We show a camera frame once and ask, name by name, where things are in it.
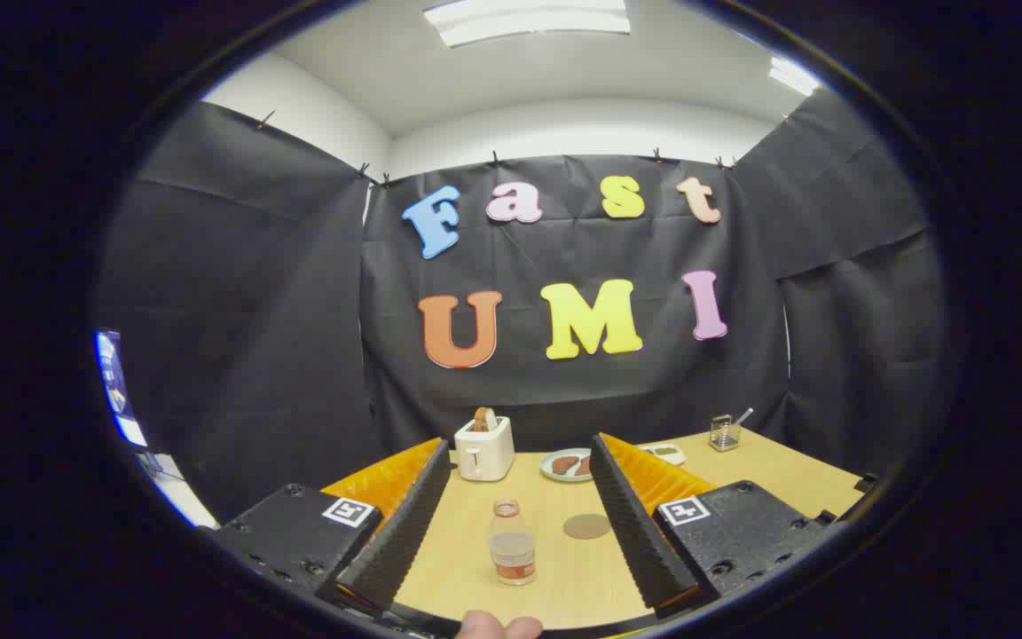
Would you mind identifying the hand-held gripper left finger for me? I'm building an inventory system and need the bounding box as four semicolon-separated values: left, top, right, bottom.
206;437;452;615

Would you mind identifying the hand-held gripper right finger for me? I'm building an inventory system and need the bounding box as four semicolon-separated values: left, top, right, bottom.
589;432;838;619

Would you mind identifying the round brown coaster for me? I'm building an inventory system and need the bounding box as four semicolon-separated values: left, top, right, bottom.
562;514;613;540

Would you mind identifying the clear plastic juice bottle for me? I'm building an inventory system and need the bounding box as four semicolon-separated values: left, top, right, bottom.
490;499;537;587

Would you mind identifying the wooden table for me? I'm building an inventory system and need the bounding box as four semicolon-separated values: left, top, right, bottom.
391;428;867;631

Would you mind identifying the white toaster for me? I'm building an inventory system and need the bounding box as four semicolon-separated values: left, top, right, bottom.
454;416;515;483

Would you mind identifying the pale blue plate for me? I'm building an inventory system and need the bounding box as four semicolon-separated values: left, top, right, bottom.
539;448;594;483

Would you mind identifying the black backdrop cloth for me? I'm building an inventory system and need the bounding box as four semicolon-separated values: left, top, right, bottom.
94;89;951;525

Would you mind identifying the blue printed banner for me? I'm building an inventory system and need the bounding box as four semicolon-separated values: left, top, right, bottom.
96;330;148;447

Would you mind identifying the small ceiling light panel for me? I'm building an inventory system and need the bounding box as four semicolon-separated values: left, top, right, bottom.
768;56;822;97

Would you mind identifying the long ceiling light panel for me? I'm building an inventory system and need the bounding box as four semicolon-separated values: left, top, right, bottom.
423;0;632;49

